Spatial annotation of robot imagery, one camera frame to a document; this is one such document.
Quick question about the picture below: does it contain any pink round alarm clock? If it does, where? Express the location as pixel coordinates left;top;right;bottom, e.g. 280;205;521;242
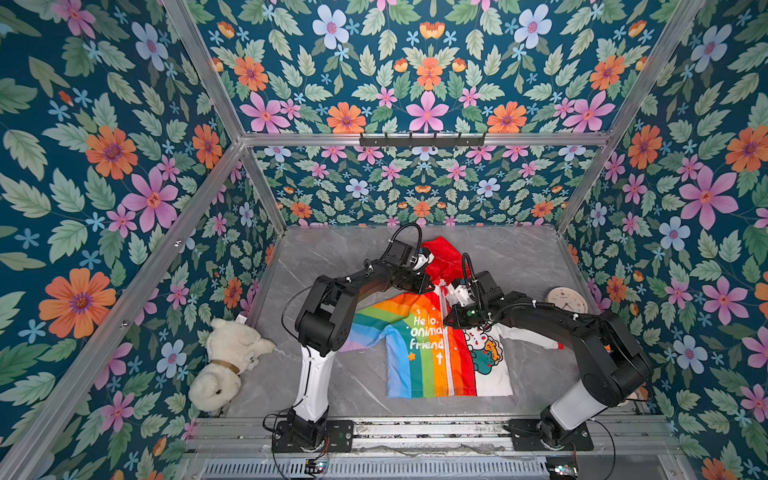
545;287;589;314

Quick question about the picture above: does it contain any black coat hook rail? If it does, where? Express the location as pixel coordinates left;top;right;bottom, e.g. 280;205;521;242
358;132;485;149

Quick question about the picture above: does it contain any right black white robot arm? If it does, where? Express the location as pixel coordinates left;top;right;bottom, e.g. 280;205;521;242
444;253;651;450

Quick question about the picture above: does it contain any white ventilation grille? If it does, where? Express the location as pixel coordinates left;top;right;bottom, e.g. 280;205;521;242
201;457;550;479

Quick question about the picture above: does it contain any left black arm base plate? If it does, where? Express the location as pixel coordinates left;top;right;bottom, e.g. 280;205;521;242
273;420;354;454

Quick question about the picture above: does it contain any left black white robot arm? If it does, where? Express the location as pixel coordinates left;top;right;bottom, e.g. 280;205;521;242
283;223;434;449

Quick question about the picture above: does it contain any rainbow white red-hooded kids jacket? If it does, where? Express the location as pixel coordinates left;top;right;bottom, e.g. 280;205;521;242
341;237;564;399

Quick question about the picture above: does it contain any white plush bear toy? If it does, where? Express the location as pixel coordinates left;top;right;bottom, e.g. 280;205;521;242
188;319;275;412

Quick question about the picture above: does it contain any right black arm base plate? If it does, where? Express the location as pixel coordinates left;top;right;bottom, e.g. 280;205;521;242
503;418;594;452

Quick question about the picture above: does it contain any aluminium front mounting rail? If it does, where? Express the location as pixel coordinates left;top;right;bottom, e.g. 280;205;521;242
179;415;679;458

